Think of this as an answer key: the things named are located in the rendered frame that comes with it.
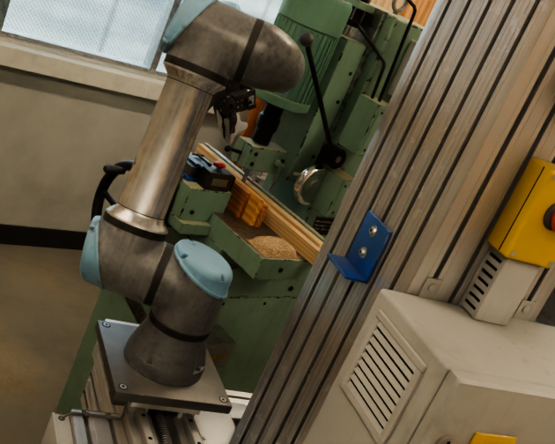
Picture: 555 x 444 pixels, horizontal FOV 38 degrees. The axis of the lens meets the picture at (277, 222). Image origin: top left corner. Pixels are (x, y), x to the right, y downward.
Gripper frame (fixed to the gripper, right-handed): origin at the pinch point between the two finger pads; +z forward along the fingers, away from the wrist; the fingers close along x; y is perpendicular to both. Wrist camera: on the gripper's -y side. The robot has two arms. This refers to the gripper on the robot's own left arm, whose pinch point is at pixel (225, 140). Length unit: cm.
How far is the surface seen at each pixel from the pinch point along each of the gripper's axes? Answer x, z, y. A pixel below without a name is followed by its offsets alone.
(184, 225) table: -6.4, 15.4, -17.3
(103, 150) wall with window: 133, 80, 14
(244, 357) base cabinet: -15, 62, -8
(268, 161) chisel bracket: 3.9, 14.8, 14.9
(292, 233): -18.7, 21.7, 7.1
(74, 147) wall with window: 133, 74, 2
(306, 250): -25.2, 22.6, 6.7
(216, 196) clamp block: -4.1, 12.5, -6.5
